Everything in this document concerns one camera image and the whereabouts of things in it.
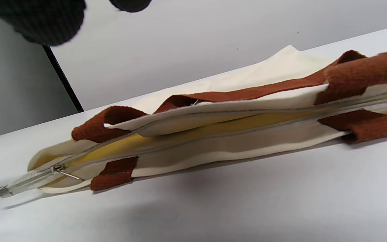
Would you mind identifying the person's right hand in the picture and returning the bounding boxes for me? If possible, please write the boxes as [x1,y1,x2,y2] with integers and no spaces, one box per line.
[0,0,153,46]

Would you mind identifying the cream canvas bag brown handles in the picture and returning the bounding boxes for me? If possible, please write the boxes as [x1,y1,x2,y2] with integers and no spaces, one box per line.
[0,45,387,199]

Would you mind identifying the black stand pole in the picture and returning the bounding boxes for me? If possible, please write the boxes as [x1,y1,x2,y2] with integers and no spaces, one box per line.
[42,45,84,113]

